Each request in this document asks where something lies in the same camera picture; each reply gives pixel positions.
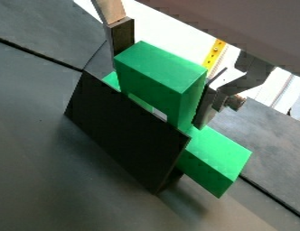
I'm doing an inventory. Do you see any black angle bracket fixture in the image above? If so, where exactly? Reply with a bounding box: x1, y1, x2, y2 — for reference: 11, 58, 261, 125
66, 72, 189, 194

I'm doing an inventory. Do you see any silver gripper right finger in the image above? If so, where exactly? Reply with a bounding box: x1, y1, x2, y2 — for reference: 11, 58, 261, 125
193, 51, 276, 129

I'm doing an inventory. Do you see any green U-shaped block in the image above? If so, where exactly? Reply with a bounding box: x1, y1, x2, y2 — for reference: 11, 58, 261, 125
104, 41, 252, 197

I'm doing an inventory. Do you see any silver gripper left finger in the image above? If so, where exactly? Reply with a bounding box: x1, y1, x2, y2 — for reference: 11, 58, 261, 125
92, 0, 136, 70

